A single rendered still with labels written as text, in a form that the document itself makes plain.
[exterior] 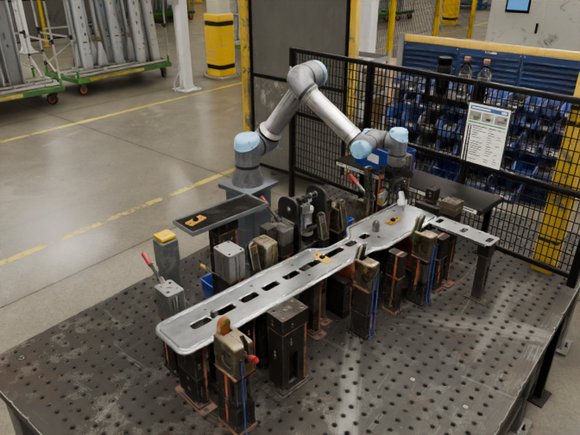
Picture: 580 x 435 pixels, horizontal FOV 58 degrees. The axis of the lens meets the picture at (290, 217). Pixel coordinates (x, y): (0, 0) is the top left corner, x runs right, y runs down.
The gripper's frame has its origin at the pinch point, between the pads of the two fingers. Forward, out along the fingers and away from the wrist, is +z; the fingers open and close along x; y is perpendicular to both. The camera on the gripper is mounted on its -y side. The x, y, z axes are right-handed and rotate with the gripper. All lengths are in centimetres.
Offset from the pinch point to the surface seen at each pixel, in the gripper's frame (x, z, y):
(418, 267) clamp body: 20.3, 19.5, 8.2
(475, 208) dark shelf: 22.0, 5.5, -33.2
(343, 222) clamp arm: -13.6, 6.9, 18.8
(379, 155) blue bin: -36, -4, -35
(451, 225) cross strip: 20.6, 8.2, -15.2
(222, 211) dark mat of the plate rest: -34, -9, 69
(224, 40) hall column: -656, 49, -403
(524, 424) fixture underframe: 67, 107, -30
